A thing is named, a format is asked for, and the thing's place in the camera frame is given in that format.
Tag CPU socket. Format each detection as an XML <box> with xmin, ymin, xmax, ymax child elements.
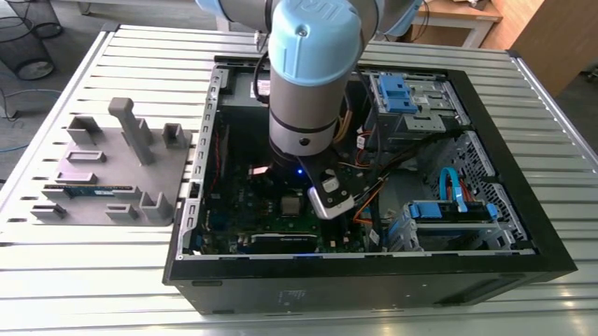
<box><xmin>276</xmin><ymin>192</ymin><xmax>313</xmax><ymax>220</ymax></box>

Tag green motherboard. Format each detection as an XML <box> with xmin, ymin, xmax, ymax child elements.
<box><xmin>200</xmin><ymin>153</ymin><xmax>371</xmax><ymax>256</ymax></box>

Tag black RAM slot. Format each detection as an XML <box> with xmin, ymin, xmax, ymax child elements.
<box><xmin>337</xmin><ymin>209</ymin><xmax>351</xmax><ymax>244</ymax></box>
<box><xmin>321</xmin><ymin>216</ymin><xmax>337</xmax><ymax>248</ymax></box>

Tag black graphics card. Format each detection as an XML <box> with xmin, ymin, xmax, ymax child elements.
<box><xmin>248</xmin><ymin>232</ymin><xmax>319</xmax><ymax>256</ymax></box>

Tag grey power supply unit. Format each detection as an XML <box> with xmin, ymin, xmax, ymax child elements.
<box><xmin>217</xmin><ymin>71</ymin><xmax>272</xmax><ymax>157</ymax></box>

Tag white power supply label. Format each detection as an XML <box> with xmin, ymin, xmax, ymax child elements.
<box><xmin>251</xmin><ymin>79</ymin><xmax>272</xmax><ymax>98</ymax></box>

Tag grey parts rack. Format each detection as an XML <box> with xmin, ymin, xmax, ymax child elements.
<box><xmin>29</xmin><ymin>97</ymin><xmax>197</xmax><ymax>228</ymax></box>

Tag blue plastic disk carrier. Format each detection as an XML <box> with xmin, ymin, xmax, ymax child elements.
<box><xmin>386</xmin><ymin>94</ymin><xmax>420</xmax><ymax>114</ymax></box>
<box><xmin>379</xmin><ymin>74</ymin><xmax>412</xmax><ymax>99</ymax></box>

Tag grey metal drive cage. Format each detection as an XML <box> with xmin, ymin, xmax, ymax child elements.
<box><xmin>368</xmin><ymin>72</ymin><xmax>474</xmax><ymax>154</ymax></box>

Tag hard disk in blue carrier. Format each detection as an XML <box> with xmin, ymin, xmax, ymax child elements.
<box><xmin>406</xmin><ymin>199</ymin><xmax>499</xmax><ymax>225</ymax></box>

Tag black PC case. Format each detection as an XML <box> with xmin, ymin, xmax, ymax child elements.
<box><xmin>160</xmin><ymin>54</ymin><xmax>579</xmax><ymax>316</ymax></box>

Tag RAM stick blue label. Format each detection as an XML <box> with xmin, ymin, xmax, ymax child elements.
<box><xmin>41</xmin><ymin>184</ymin><xmax>136</xmax><ymax>198</ymax></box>

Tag grey metal disk bay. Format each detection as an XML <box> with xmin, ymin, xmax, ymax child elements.
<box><xmin>386</xmin><ymin>199</ymin><xmax>534</xmax><ymax>253</ymax></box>

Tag wooden desk white legs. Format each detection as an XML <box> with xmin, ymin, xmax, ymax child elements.
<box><xmin>212</xmin><ymin>0</ymin><xmax>504</xmax><ymax>49</ymax></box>

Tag black mesh wastebasket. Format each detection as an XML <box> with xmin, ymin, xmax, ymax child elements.
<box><xmin>0</xmin><ymin>15</ymin><xmax>56</xmax><ymax>82</ymax></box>
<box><xmin>17</xmin><ymin>0</ymin><xmax>65</xmax><ymax>39</ymax></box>

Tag wooden cabinet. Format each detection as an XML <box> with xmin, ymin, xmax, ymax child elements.
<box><xmin>508</xmin><ymin>0</ymin><xmax>598</xmax><ymax>99</ymax></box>

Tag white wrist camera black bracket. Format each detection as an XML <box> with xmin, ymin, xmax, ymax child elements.
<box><xmin>297</xmin><ymin>155</ymin><xmax>360</xmax><ymax>221</ymax></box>

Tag coloured power wire bundle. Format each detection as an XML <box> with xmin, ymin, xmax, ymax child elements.
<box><xmin>335</xmin><ymin>159</ymin><xmax>378</xmax><ymax>172</ymax></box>

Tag orange data wire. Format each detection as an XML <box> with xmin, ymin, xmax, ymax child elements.
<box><xmin>351</xmin><ymin>188</ymin><xmax>391</xmax><ymax>225</ymax></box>

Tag black camera cable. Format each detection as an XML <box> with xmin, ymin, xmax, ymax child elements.
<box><xmin>253</xmin><ymin>30</ymin><xmax>275</xmax><ymax>106</ymax></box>

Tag black cable bundle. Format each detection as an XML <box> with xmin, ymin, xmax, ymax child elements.
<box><xmin>368</xmin><ymin>127</ymin><xmax>468</xmax><ymax>206</ymax></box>

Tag blue data wire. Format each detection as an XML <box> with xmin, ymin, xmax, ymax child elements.
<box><xmin>438</xmin><ymin>167</ymin><xmax>468</xmax><ymax>214</ymax></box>

